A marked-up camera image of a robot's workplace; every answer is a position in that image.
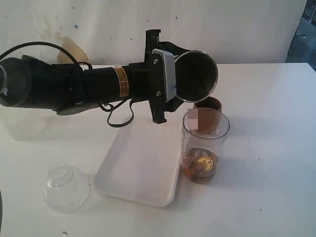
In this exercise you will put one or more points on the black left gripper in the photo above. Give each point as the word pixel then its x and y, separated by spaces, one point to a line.
pixel 147 76

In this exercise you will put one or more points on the stainless steel cup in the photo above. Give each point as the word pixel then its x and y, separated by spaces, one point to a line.
pixel 196 76

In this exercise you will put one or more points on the brown wooden cup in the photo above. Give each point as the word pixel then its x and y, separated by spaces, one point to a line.
pixel 208 114

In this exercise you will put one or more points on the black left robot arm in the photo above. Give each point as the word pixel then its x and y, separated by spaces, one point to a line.
pixel 68 89

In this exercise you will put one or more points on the clear plastic shaker cup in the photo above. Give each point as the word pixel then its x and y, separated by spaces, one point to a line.
pixel 191 138

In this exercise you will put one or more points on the clear plastic shaker lid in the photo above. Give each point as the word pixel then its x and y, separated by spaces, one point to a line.
pixel 66 189

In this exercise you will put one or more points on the white rectangular tray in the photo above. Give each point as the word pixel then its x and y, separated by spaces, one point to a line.
pixel 142 164

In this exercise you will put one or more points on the gold coin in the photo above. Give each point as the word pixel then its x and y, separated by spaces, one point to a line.
pixel 203 163

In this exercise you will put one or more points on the brown coins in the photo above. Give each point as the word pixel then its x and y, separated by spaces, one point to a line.
pixel 187 167

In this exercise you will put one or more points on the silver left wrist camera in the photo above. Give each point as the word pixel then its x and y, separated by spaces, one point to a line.
pixel 169 73

